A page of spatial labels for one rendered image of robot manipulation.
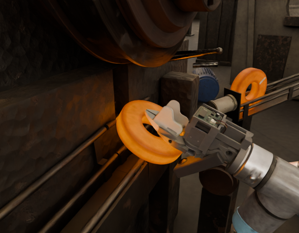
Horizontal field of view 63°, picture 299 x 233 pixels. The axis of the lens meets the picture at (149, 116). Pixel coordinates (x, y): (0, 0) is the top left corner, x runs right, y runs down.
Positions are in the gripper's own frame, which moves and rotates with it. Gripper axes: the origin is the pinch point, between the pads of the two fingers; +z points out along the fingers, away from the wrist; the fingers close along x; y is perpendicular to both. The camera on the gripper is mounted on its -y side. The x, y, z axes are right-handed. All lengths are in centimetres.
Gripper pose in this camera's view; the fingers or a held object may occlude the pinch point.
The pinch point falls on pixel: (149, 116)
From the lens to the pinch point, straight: 52.5
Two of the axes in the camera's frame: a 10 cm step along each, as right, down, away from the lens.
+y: 3.1, -7.9, -5.3
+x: -4.4, 3.8, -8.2
